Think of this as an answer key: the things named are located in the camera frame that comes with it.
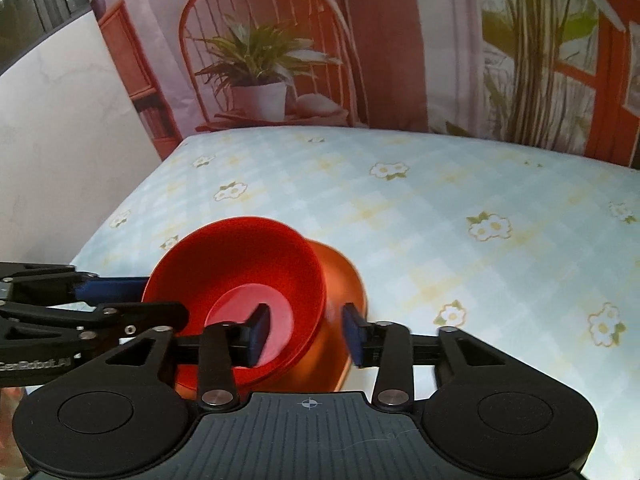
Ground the red plastic bowl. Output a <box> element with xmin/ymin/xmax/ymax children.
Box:
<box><xmin>142</xmin><ymin>217</ymin><xmax>326</xmax><ymax>390</ymax></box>

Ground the printed room backdrop cloth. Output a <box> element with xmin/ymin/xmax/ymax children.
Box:
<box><xmin>90</xmin><ymin>0</ymin><xmax>639</xmax><ymax>168</ymax></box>

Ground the person's left hand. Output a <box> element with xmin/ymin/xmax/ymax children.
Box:
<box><xmin>0</xmin><ymin>387</ymin><xmax>28</xmax><ymax>479</ymax></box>

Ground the floral checkered tablecloth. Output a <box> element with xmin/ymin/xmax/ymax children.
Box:
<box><xmin>74</xmin><ymin>127</ymin><xmax>639</xmax><ymax>479</ymax></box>

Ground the orange plastic plate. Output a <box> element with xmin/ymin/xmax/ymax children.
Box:
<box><xmin>175</xmin><ymin>240</ymin><xmax>367</xmax><ymax>400</ymax></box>

